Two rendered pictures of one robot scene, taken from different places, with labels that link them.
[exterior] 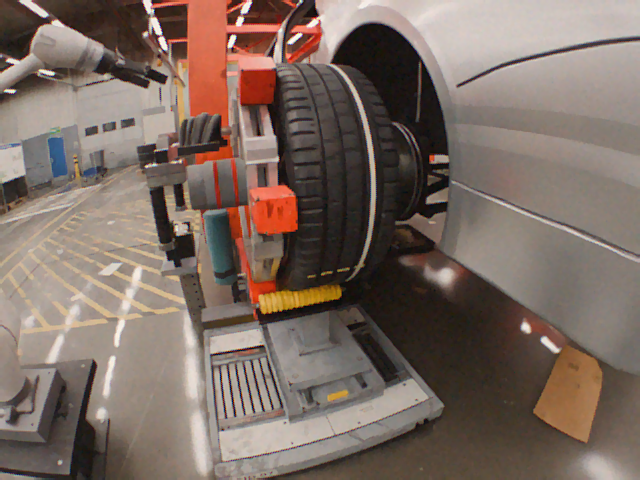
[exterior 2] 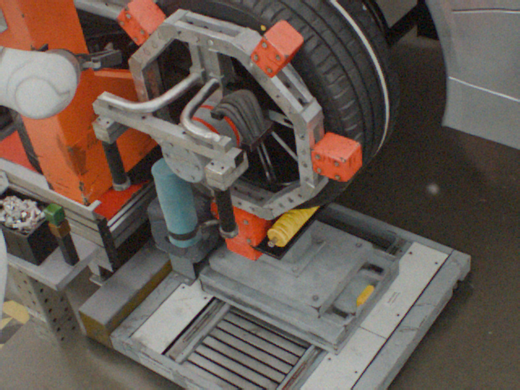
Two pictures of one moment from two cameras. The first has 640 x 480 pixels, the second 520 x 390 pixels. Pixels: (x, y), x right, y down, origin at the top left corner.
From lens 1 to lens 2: 177 cm
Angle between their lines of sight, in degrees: 31
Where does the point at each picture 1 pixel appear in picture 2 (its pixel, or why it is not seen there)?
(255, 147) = (311, 116)
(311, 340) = (298, 253)
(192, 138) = (253, 129)
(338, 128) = (357, 69)
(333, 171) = (366, 107)
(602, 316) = not seen: outside the picture
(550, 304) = not seen: outside the picture
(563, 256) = not seen: outside the picture
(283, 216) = (356, 162)
